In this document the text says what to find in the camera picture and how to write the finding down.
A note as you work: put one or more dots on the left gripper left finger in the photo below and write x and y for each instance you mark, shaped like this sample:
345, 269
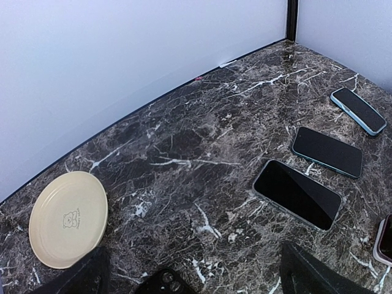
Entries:
91, 274

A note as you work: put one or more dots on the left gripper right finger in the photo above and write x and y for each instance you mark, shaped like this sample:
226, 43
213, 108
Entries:
300, 272

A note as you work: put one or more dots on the smartphone with silver edge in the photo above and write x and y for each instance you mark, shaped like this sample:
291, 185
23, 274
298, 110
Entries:
297, 194

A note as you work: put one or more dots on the black phone case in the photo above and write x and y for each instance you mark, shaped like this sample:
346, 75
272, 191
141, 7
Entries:
162, 281

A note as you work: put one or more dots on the pink silicone phone case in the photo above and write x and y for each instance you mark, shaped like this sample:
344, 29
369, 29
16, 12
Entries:
376, 253

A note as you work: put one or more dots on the light blue phone case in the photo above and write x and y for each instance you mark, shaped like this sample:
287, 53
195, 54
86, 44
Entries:
359, 110

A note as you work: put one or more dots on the beige round plate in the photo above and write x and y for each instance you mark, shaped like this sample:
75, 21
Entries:
68, 219

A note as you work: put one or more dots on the dark smartphone on table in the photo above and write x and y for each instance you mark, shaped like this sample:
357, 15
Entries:
328, 152

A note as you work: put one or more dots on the right black frame post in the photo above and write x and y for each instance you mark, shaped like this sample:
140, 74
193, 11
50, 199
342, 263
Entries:
292, 20

